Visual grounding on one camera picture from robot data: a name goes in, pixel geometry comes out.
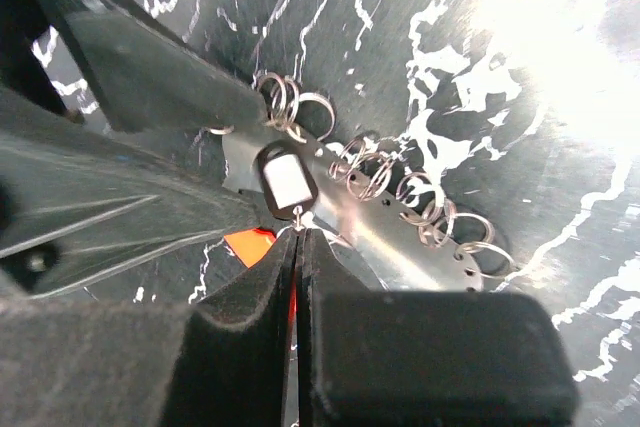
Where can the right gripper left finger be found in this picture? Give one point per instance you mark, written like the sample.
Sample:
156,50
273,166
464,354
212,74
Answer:
220,362

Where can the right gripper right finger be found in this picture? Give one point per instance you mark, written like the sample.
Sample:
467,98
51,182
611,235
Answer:
418,358

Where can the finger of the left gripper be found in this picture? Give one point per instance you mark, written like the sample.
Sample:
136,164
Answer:
142,74
77,207

